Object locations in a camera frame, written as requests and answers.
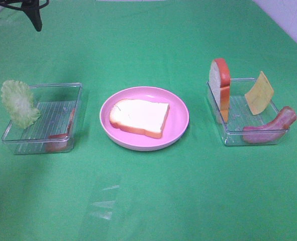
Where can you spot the clear tape patch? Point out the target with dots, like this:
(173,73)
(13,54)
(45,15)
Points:
(103,197)

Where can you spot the pink round plate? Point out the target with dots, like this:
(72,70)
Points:
(175,126)

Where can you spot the toy lettuce leaf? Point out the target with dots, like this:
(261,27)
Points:
(18,100)

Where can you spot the clear plastic tray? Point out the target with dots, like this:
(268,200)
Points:
(55,102)
(240,116)

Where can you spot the toy bacon strip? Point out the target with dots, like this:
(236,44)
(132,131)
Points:
(271,131)
(65,142)

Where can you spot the right clear plastic tray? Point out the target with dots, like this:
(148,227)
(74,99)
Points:
(240,116)

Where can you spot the green tablecloth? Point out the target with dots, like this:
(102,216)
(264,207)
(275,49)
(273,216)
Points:
(196,189)

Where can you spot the left clear plastic tray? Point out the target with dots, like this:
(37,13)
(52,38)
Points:
(55,102)

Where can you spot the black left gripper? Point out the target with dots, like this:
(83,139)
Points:
(30,7)

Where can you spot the toy bread slice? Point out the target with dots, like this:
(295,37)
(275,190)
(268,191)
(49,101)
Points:
(140,117)
(219,82)

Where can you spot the yellow toy cheese slice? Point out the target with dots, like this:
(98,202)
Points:
(260,94)

